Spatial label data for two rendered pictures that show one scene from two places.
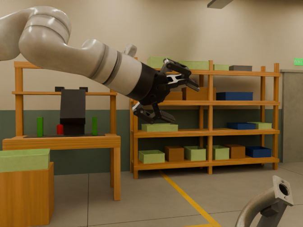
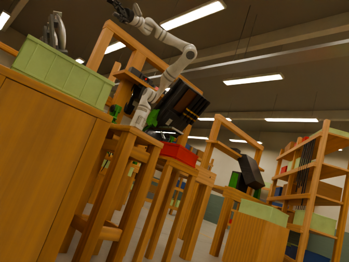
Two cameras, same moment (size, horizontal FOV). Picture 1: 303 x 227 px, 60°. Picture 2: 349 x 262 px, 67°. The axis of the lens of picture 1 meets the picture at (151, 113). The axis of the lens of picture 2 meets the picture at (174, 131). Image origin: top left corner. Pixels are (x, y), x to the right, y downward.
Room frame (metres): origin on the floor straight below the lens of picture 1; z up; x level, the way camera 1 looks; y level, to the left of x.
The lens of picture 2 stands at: (1.93, -0.15, 0.53)
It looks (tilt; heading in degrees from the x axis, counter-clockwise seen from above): 13 degrees up; 153
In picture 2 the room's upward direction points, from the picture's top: 19 degrees clockwise
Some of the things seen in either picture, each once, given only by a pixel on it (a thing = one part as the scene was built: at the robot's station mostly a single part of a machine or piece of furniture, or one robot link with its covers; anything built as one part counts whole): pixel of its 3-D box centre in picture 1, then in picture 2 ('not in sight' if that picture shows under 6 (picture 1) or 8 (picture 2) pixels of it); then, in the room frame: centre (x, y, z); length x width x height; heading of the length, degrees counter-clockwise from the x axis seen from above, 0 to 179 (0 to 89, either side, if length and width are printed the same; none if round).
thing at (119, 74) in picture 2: not in sight; (151, 93); (-0.75, 0.76, 1.52); 0.90 x 0.25 x 0.04; 103
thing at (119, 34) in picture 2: not in sight; (160, 65); (-0.79, 0.75, 1.89); 1.50 x 0.09 x 0.09; 103
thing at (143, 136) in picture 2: not in sight; (132, 135); (0.20, 0.42, 0.83); 0.32 x 0.32 x 0.04; 19
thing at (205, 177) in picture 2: not in sight; (160, 157); (-0.23, 0.88, 0.82); 1.50 x 0.14 x 0.15; 103
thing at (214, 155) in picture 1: (205, 116); not in sight; (5.27, -1.09, 1.12); 3.01 x 0.54 x 2.23; 103
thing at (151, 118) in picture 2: not in sight; (152, 119); (-0.42, 0.76, 1.17); 0.13 x 0.12 x 0.20; 103
